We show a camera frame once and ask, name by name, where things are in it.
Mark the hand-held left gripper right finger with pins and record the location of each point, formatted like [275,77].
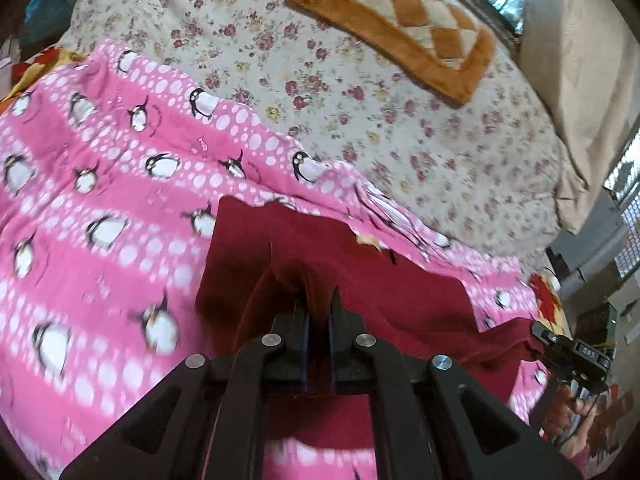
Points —
[337,355]

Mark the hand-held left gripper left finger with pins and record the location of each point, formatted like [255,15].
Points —
[303,345]

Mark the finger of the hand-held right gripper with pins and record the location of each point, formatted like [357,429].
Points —
[542,335]

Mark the dark red garment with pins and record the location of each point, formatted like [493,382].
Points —
[350,260]

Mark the person's right hand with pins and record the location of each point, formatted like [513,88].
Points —
[567,417]

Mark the grey cabinet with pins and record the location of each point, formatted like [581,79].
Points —
[595,245]

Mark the beige curtain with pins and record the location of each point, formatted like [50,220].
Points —
[575,85]

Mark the pink penguin print blanket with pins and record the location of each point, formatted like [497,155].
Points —
[100,185]

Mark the floral bedsheet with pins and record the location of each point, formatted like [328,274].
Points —
[300,75]

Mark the orange checkered plush mat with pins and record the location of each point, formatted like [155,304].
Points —
[400,10]

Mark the blue plastic bag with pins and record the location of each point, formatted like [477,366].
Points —
[47,5]

